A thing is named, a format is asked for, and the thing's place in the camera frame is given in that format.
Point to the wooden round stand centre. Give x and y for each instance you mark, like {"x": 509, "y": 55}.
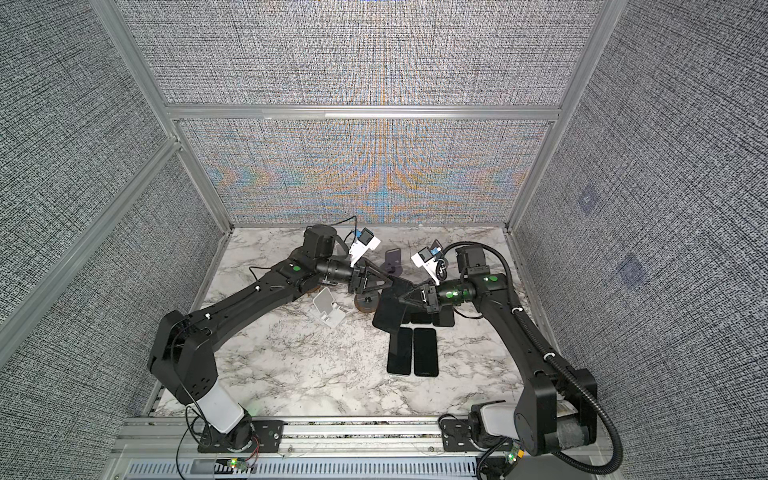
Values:
{"x": 367, "y": 302}

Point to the white folding stand front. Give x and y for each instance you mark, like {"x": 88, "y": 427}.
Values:
{"x": 326, "y": 310}

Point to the aluminium front rail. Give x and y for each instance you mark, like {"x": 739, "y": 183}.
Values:
{"x": 368, "y": 447}

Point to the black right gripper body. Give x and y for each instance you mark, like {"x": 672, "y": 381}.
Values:
{"x": 434, "y": 306}

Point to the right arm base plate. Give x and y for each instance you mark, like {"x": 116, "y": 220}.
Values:
{"x": 456, "y": 434}

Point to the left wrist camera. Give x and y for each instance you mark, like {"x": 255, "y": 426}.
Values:
{"x": 364, "y": 241}

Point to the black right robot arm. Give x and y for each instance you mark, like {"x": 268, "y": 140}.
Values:
{"x": 558, "y": 408}

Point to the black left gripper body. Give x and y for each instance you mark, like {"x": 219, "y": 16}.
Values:
{"x": 355, "y": 282}

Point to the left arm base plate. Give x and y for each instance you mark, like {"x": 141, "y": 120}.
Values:
{"x": 248, "y": 436}

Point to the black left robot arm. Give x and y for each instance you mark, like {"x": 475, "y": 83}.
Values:
{"x": 182, "y": 357}

